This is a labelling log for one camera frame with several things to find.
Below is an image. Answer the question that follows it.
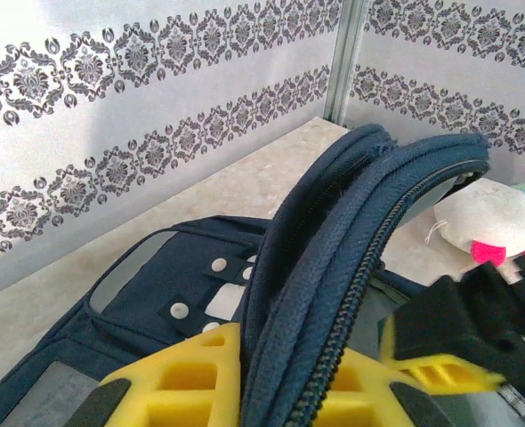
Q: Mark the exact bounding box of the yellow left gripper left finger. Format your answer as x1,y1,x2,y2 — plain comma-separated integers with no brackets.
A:
69,322,242,427

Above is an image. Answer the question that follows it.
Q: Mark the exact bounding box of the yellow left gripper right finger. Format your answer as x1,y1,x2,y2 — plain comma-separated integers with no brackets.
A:
327,349,454,427

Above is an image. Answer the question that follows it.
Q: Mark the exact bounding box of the navy blue backpack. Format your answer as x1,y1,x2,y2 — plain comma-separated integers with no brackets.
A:
0,123,525,427

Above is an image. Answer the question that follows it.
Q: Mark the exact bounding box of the white pink green plush toy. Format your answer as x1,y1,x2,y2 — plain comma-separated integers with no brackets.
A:
424,177,525,286

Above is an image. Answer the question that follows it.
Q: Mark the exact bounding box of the aluminium frame post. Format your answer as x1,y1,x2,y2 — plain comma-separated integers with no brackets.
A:
326,0,371,128

